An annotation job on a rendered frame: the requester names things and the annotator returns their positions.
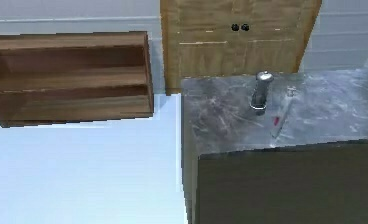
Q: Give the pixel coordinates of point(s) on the grey marble counter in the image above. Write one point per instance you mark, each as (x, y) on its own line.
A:
(278, 173)

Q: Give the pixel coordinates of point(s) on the brown wooden shelf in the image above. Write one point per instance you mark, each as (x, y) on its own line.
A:
(72, 76)

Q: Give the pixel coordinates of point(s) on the silver pepper mill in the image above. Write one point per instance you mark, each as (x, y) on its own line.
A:
(260, 90)

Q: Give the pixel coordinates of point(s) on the light wooden cupboard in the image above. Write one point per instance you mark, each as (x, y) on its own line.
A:
(232, 50)

